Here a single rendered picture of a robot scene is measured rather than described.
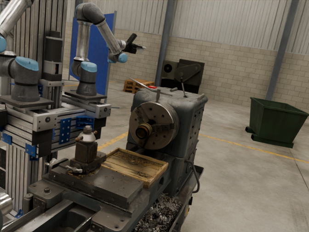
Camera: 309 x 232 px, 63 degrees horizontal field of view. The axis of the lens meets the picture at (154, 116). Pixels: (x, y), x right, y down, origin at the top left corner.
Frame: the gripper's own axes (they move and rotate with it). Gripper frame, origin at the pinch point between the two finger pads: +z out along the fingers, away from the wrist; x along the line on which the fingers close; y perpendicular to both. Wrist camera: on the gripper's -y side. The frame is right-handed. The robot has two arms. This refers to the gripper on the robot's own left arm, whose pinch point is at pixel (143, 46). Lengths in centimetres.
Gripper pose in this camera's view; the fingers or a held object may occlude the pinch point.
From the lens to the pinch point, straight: 234.9
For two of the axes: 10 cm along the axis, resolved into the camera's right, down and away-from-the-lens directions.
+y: -2.5, 9.1, 3.3
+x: 6.0, 4.1, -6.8
